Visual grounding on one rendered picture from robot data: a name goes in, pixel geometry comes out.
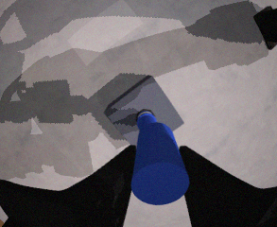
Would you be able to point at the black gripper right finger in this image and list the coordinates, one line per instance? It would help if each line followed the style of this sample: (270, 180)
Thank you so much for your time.
(216, 198)

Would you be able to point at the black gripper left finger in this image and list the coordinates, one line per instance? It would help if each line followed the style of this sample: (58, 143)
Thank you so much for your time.
(100, 200)

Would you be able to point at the dark blue cylinder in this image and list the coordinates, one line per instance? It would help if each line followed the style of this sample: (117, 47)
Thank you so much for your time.
(159, 176)

